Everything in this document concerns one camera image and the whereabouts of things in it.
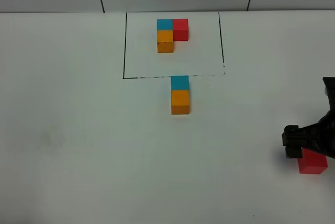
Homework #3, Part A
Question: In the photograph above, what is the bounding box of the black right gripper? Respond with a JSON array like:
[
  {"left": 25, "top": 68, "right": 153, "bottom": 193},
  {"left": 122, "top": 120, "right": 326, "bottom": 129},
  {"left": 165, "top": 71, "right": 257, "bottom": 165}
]
[{"left": 282, "top": 77, "right": 334, "bottom": 159}]

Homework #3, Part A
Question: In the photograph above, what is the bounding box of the red template block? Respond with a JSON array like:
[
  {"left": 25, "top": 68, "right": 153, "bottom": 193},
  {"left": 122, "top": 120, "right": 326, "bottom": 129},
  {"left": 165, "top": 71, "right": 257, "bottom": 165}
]
[{"left": 172, "top": 18, "right": 189, "bottom": 41}]

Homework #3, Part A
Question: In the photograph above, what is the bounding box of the orange template block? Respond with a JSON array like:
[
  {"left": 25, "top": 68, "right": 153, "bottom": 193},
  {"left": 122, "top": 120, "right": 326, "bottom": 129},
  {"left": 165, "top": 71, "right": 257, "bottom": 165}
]
[{"left": 157, "top": 30, "right": 174, "bottom": 53}]

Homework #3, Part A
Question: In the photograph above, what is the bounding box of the blue template block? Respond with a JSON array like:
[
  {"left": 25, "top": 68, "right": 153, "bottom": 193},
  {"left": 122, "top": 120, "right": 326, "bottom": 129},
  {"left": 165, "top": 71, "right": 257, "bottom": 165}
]
[{"left": 157, "top": 19, "right": 173, "bottom": 31}]

